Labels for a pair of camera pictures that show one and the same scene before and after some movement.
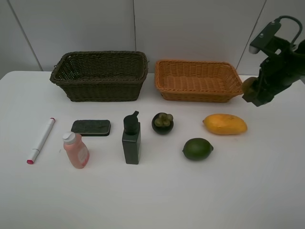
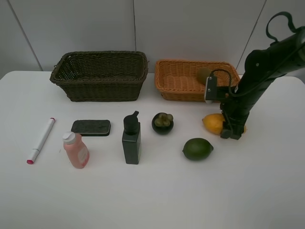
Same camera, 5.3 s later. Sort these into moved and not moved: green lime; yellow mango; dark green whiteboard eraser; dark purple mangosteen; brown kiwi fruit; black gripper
Moved: brown kiwi fruit; black gripper
Not moved: dark purple mangosteen; green lime; dark green whiteboard eraser; yellow mango
